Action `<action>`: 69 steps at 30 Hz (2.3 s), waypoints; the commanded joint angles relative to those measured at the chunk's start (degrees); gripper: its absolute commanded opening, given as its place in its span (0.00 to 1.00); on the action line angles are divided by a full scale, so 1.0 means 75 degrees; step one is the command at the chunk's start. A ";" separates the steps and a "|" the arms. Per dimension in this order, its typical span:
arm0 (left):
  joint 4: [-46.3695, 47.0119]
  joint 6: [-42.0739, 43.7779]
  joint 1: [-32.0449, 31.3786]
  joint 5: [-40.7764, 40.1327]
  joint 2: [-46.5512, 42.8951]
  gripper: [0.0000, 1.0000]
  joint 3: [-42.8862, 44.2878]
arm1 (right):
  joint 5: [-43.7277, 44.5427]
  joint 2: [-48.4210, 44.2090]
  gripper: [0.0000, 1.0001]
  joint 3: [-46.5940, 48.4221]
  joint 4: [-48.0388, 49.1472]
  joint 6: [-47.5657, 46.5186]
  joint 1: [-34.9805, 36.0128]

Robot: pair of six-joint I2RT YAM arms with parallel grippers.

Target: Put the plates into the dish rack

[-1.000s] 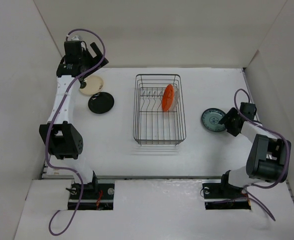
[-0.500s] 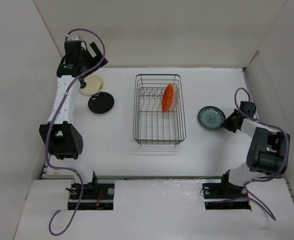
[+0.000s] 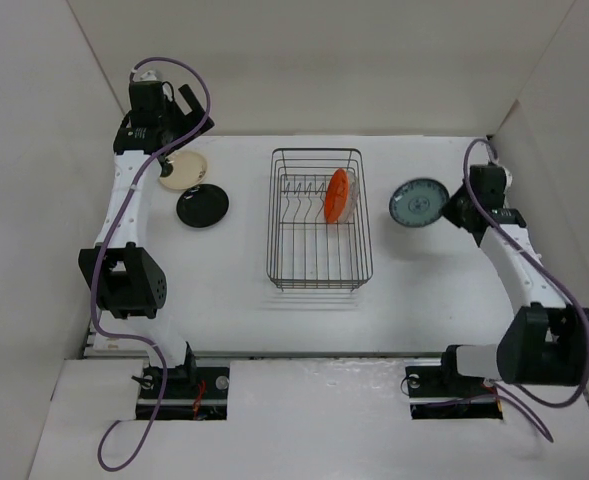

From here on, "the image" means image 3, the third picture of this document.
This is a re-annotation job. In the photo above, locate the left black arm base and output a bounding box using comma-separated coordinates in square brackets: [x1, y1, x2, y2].
[132, 366, 230, 421]

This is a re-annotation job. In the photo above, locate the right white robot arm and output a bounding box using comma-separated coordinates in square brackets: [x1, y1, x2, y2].
[436, 164, 589, 394]

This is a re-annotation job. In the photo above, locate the clear glass plate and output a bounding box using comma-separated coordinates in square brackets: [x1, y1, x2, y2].
[342, 170, 360, 223]

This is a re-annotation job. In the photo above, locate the orange plate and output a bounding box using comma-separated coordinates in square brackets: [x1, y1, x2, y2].
[324, 168, 350, 223]

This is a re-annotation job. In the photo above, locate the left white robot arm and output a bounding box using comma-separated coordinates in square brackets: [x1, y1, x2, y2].
[78, 78, 214, 397]

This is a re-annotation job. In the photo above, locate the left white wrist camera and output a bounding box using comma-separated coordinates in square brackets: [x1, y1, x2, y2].
[129, 68, 163, 84]

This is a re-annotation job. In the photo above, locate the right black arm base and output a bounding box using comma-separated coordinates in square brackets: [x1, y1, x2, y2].
[401, 365, 503, 420]

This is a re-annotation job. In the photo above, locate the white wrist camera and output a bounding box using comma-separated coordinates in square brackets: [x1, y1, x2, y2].
[503, 167, 513, 191]
[129, 68, 163, 84]

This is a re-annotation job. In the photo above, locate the black plate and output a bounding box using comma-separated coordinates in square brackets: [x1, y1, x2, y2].
[176, 184, 229, 229]

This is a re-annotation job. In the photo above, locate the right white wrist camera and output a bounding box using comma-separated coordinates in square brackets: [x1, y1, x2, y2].
[503, 167, 513, 191]

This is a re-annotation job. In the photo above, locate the blue patterned plate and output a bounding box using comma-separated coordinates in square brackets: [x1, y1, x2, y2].
[388, 177, 450, 228]

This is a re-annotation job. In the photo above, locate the grey wire dish rack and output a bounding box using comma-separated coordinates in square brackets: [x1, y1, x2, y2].
[266, 147, 374, 291]

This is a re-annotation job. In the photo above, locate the cream plate with flowers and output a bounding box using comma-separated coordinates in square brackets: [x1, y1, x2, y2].
[159, 151, 208, 190]

